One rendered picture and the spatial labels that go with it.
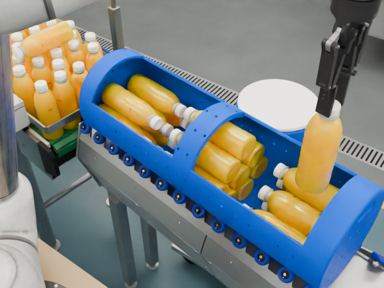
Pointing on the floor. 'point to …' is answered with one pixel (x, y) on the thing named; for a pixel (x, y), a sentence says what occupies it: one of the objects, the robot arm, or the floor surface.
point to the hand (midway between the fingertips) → (332, 94)
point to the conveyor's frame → (42, 146)
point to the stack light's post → (116, 28)
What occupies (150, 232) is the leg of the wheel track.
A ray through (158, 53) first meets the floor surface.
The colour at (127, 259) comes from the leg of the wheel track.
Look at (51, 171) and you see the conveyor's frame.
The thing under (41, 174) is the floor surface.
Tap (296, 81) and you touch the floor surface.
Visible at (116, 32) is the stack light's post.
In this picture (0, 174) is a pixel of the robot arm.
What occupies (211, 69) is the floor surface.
